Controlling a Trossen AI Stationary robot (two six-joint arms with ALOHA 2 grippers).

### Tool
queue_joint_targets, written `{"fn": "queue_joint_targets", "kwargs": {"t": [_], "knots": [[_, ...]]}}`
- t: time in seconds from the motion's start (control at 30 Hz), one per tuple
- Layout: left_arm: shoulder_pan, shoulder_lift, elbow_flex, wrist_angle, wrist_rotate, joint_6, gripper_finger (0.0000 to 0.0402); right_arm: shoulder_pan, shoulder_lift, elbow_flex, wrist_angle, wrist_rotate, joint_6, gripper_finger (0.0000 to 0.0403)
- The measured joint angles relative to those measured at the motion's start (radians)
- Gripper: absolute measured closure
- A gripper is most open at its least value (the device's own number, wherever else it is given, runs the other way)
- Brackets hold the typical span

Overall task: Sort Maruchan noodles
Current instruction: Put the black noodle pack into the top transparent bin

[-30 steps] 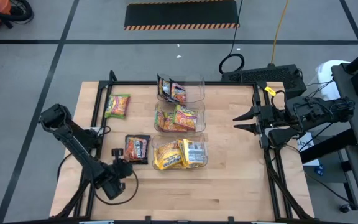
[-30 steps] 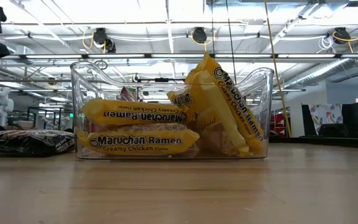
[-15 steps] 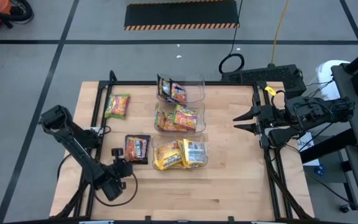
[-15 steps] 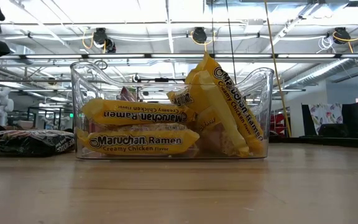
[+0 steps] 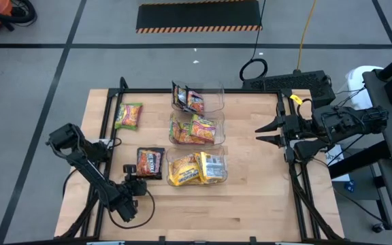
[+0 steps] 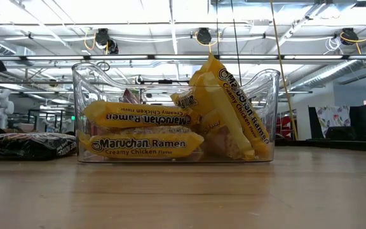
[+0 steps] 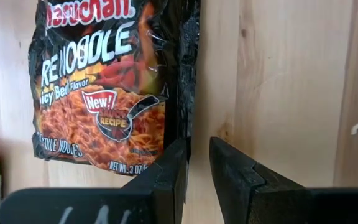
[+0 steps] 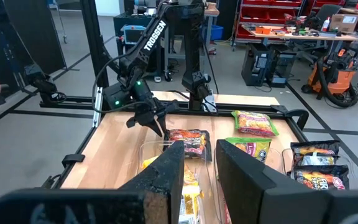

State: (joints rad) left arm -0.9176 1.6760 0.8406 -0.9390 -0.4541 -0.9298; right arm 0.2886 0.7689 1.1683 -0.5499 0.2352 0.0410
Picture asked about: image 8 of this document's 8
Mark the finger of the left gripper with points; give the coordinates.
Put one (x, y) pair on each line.
(154, 127)
(164, 124)

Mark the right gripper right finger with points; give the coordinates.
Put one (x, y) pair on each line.
(275, 208)

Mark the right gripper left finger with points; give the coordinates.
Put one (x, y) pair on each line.
(89, 208)

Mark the black Maruchan fire noodle pack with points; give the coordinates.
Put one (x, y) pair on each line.
(315, 152)
(319, 179)
(191, 143)

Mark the lime chili shrimp ramen pack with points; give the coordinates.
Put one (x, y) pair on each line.
(255, 123)
(250, 147)

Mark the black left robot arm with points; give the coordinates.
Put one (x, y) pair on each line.
(154, 37)

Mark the light blue screen device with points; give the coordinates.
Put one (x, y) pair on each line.
(134, 34)

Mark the blue plastic bin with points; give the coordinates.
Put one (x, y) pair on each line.
(217, 32)

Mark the black equipment case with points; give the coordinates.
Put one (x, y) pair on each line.
(283, 68)
(256, 65)

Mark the orange plastic case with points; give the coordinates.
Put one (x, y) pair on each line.
(262, 30)

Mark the black partition panel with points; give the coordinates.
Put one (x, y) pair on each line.
(36, 34)

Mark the orange shop vacuum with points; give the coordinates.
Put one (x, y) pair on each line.
(337, 81)

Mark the red bin shelving rack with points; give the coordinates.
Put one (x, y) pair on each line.
(259, 15)

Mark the red power drill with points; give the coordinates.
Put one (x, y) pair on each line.
(295, 23)

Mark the wooden workbench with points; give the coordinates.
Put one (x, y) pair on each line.
(306, 36)

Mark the white bottle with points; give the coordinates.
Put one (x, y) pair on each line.
(325, 25)

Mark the cardboard box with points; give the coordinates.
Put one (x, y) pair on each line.
(345, 23)

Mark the black office chair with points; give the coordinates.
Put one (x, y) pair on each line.
(328, 12)

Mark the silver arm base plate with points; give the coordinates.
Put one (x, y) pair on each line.
(210, 101)

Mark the white bracket strip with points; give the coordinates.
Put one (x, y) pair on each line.
(97, 105)

